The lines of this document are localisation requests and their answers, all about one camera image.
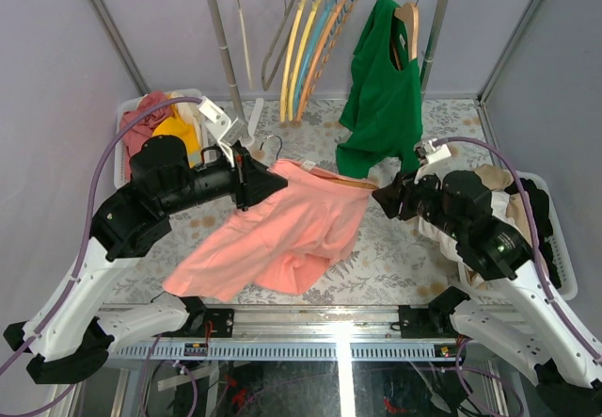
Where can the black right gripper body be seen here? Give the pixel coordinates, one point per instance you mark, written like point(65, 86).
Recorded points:
point(421, 199)

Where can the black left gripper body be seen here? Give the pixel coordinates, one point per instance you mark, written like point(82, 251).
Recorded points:
point(237, 175)

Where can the white garment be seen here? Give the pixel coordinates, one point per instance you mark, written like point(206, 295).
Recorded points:
point(447, 245)

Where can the wooden hanger with green shirt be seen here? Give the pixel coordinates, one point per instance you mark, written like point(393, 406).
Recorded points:
point(342, 181)

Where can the salmon pink t shirt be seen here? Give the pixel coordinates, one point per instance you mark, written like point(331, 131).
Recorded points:
point(284, 244)

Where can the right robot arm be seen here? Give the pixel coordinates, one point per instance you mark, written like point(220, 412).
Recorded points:
point(566, 377)

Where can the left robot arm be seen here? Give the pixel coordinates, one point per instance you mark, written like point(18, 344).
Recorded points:
point(117, 247)

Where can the yellow hanger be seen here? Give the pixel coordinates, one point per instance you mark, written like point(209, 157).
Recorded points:
point(295, 50)
point(301, 28)

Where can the green t shirt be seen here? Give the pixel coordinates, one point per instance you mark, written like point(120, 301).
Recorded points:
point(383, 109)

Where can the blue plastic hanger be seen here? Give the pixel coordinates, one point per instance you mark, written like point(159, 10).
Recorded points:
point(311, 49)

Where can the grey plastic hanger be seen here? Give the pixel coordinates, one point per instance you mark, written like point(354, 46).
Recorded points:
point(271, 61)

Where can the right wooden hanger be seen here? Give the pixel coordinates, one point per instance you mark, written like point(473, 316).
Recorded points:
point(409, 15)

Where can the cream plastic hanger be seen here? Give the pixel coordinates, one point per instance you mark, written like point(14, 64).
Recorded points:
point(249, 73)

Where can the beige garment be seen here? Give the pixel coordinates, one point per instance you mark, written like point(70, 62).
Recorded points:
point(497, 179)

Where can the cream garment in left basket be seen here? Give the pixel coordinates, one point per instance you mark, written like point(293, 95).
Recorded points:
point(189, 115)

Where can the yellow garment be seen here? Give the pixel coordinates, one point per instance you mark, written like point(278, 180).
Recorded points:
point(185, 131)

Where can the black garment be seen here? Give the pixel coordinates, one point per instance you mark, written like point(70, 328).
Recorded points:
point(539, 200)

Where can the dusty rose garment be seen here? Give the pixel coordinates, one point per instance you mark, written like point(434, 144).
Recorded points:
point(134, 139)

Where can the white left laundry basket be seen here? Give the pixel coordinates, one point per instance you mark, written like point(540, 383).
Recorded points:
point(120, 178)

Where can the white laundry basket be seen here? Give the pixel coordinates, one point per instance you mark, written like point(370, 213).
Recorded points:
point(569, 286)
point(120, 178)

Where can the white right laundry basket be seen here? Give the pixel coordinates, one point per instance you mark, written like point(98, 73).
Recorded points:
point(569, 286)

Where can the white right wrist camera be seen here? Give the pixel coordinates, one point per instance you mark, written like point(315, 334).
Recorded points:
point(431, 155)

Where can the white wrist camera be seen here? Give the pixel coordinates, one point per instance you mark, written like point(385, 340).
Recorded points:
point(226, 130)
point(431, 155)

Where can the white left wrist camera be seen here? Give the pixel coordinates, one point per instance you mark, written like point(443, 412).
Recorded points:
point(226, 130)

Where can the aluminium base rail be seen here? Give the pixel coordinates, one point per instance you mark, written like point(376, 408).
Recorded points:
point(269, 333)

